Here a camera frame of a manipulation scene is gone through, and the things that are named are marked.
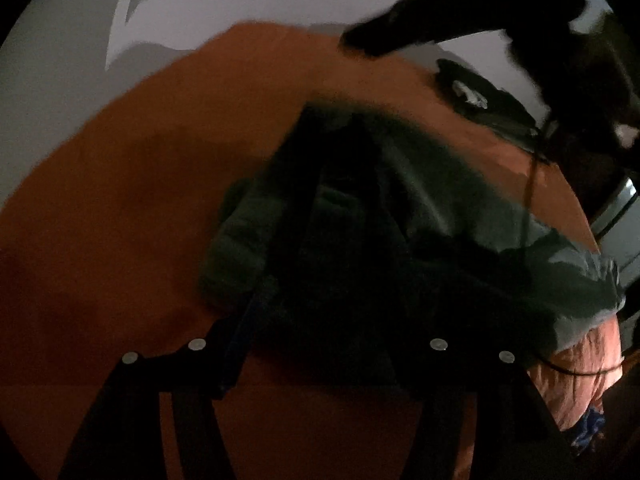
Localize orange blanket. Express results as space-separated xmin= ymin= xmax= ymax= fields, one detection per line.
xmin=0 ymin=20 xmax=626 ymax=480

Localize black cable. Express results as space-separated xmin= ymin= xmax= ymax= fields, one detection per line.
xmin=537 ymin=352 xmax=626 ymax=377

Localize blue patterned cloth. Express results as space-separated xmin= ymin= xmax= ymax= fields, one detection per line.
xmin=570 ymin=405 xmax=608 ymax=453

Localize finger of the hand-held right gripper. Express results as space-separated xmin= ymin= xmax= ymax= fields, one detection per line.
xmin=340 ymin=0 xmax=451 ymax=56

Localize black folded clothes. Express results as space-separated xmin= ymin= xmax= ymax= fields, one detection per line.
xmin=435 ymin=57 xmax=543 ymax=153

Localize dark green sweater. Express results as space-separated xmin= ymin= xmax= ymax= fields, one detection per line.
xmin=197 ymin=100 xmax=626 ymax=391

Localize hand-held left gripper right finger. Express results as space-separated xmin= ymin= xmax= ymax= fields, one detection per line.
xmin=385 ymin=310 xmax=583 ymax=480

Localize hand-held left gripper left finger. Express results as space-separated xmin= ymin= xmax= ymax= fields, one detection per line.
xmin=57 ymin=285 xmax=271 ymax=480

